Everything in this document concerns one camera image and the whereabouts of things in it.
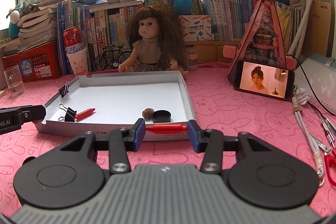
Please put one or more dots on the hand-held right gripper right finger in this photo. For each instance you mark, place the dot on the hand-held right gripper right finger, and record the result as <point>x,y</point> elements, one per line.
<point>193,137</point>

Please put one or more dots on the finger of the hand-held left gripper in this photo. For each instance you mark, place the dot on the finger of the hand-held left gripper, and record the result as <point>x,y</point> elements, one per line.
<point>32,113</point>

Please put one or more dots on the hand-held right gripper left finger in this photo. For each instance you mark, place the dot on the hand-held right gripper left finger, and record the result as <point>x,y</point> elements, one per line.
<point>139,134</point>

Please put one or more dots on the brown walnut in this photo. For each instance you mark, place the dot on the brown walnut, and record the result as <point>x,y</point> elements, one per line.
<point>147,113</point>

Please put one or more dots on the red hair clip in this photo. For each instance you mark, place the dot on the red hair clip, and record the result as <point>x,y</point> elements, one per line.
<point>165,128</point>

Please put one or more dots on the deep black round lid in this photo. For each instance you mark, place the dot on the deep black round lid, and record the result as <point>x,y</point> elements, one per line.
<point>161,116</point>

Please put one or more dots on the small black binder clip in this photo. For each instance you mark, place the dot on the small black binder clip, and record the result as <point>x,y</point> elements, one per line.
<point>63,92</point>

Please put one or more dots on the large black binder clip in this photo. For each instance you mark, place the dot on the large black binder clip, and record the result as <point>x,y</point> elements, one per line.
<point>70,115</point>

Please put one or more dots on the white cardboard box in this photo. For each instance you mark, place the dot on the white cardboard box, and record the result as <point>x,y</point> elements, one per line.
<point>126,98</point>

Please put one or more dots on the clear glass mug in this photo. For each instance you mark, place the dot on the clear glass mug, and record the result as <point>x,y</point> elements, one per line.
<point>15,82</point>

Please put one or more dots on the pink bunny-print blanket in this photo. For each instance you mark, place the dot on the pink bunny-print blanket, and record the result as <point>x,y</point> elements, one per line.
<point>236,121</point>

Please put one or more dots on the large red plastic basket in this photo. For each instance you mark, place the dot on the large red plastic basket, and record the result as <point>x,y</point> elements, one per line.
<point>44,64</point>

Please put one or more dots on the white paper cup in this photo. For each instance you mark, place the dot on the white paper cup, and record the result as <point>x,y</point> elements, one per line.
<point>77,64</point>

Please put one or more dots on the brown-lidded jar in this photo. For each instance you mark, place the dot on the brown-lidded jar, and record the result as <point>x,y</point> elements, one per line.
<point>191,60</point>

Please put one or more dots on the black toy bicycle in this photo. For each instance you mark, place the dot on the black toy bicycle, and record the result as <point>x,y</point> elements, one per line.
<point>101,62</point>

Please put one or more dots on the stack of worn books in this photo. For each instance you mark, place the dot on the stack of worn books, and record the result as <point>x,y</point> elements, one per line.
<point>36,29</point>

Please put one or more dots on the brown-haired doll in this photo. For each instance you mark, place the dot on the brown-haired doll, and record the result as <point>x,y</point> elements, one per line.
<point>149,50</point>

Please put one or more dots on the red drink can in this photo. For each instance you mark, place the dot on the red drink can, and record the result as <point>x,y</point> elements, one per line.
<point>72,37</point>

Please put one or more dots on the wooden shelf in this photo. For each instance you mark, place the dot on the wooden shelf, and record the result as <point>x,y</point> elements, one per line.
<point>210,50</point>

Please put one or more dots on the blue white plush toy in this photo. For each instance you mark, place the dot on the blue white plush toy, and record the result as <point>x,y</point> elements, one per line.
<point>13,27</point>

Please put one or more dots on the black smartphone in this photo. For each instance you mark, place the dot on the black smartphone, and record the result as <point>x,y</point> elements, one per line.
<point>262,79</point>

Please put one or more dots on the white pencil-print carton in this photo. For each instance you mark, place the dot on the white pencil-print carton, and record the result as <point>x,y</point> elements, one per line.
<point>195,28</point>

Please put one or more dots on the row of colourful books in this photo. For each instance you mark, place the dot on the row of colourful books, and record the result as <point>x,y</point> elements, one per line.
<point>110,27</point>

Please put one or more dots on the pink house-shaped toy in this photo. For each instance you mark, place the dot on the pink house-shaped toy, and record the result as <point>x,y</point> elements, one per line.
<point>262,37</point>

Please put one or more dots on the white grey machine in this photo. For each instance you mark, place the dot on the white grey machine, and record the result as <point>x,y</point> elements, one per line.
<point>320,82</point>

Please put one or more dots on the brown paper folder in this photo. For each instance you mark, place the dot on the brown paper folder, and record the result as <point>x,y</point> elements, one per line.
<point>320,29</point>

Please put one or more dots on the white plastic pipe frame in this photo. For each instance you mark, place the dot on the white plastic pipe frame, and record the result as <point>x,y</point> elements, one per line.
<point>305,16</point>

